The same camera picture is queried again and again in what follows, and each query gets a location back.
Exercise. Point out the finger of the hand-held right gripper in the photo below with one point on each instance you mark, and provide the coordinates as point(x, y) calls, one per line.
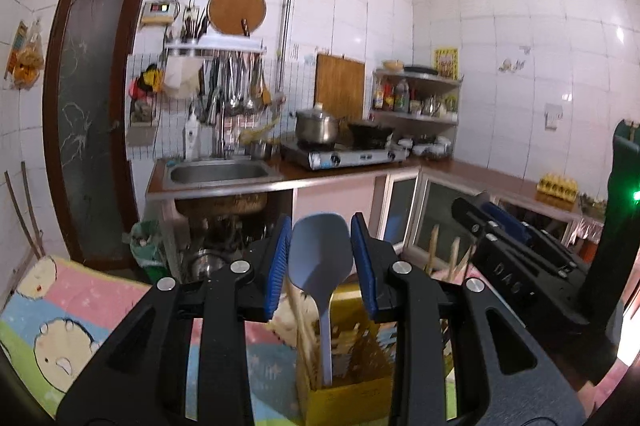
point(510, 226)
point(500, 266)

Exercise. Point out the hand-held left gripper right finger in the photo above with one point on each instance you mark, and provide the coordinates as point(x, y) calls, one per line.
point(360, 266)

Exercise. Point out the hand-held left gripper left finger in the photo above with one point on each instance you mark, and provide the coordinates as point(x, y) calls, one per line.
point(277, 276)

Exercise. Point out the grey silicone spatula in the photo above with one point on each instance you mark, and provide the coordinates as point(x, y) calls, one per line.
point(317, 256)

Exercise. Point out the yellow cardboard box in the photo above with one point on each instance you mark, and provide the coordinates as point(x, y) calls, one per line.
point(350, 401)

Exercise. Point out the yellow egg tray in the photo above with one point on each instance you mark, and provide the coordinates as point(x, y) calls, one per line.
point(557, 187)

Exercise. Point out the steel basin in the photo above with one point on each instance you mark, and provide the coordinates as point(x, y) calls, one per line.
point(207, 263)

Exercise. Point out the glass door base cabinet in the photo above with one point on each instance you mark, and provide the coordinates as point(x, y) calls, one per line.
point(400, 206)

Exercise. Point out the steel gas stove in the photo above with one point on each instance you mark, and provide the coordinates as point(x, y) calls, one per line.
point(350, 157)

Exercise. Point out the cluster of white bowls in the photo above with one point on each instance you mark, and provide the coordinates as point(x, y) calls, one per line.
point(425, 146)

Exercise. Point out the stainless steel sink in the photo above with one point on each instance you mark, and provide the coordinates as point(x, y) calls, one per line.
point(215, 173)

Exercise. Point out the small steel cup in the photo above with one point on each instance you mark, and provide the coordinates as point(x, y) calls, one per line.
point(259, 149)

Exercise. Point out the green trash bin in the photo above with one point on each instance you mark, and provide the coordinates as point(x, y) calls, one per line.
point(147, 251)

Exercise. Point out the black wok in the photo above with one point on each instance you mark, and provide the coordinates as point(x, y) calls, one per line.
point(367, 133)

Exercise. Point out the white corner shelf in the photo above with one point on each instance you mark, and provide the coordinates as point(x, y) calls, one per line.
point(415, 118)

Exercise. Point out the steel pot with lid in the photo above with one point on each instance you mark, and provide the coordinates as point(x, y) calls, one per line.
point(315, 128)

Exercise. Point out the steel faucet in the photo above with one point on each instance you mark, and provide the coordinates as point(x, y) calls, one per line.
point(222, 140)

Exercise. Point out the white dish soap bottle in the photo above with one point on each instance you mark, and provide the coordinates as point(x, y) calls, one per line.
point(192, 135)

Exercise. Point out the row of condiment bottles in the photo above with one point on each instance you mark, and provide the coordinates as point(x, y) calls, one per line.
point(400, 98)

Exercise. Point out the black flat pan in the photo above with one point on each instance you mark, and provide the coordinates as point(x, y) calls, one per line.
point(420, 69)

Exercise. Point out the rectangular wooden cutting board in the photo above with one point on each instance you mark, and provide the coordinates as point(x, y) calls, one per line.
point(340, 85)

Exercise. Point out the row of hanging steel ladles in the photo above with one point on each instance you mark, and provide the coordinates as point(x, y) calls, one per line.
point(237, 85)

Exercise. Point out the yellow bowl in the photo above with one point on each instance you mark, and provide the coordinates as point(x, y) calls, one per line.
point(393, 65)

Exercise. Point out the pastel printed blanket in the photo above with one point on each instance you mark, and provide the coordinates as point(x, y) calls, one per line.
point(75, 306)

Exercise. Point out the white hanging cloth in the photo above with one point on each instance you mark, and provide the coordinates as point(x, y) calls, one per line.
point(180, 78)

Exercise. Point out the yellow red hanging bag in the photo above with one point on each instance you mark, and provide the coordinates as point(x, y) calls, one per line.
point(147, 80)

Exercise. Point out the brown framed glass door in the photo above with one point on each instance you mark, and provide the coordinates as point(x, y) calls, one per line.
point(90, 105)

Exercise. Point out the leaning wooden sticks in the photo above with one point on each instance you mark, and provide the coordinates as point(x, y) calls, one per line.
point(27, 216)

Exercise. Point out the round wooden cutting board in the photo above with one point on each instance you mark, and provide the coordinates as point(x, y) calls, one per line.
point(232, 8)

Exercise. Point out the white digital controller box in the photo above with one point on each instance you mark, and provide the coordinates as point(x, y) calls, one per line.
point(157, 11)

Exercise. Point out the hanging plastic bag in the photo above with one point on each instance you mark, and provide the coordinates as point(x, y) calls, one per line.
point(25, 60)

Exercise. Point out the white wall socket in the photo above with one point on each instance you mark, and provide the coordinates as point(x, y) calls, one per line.
point(553, 116)

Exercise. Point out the small wall stickers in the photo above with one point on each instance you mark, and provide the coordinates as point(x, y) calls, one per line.
point(512, 63)

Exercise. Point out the yellow wall poster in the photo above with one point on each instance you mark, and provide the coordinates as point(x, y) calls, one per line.
point(446, 64)

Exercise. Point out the steel wall utensil rack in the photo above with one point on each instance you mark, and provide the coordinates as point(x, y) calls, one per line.
point(215, 48)

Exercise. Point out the grey wall pipe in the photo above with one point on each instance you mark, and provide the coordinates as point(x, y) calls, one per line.
point(290, 5)

